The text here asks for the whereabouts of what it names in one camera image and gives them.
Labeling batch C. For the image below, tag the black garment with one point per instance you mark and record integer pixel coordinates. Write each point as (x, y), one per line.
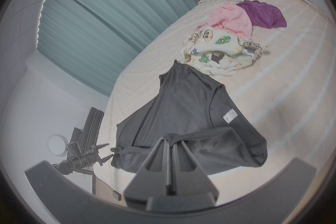
(189, 112)

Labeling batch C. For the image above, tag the white trash bin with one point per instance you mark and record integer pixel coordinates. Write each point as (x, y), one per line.
(56, 144)

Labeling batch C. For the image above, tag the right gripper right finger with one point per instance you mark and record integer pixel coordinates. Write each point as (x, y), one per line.
(191, 167)

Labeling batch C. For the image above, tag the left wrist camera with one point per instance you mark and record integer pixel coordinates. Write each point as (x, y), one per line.
(74, 149)

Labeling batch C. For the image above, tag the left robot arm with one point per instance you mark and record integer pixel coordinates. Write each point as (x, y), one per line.
(64, 168)

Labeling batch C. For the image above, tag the white printed pyjama garment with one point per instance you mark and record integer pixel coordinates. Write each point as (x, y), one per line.
(223, 47)

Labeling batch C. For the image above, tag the pink garment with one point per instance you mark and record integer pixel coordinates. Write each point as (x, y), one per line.
(233, 18)

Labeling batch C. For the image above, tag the blue-green curtain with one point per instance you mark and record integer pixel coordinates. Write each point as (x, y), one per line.
(105, 20)

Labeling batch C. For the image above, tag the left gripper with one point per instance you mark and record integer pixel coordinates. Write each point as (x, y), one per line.
(85, 160)

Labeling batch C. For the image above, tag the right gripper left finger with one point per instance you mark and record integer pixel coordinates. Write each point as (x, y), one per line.
(153, 165)

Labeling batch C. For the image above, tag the purple garment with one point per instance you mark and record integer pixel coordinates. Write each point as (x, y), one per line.
(265, 14)

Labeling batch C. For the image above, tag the bed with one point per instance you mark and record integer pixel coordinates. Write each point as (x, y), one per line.
(275, 73)

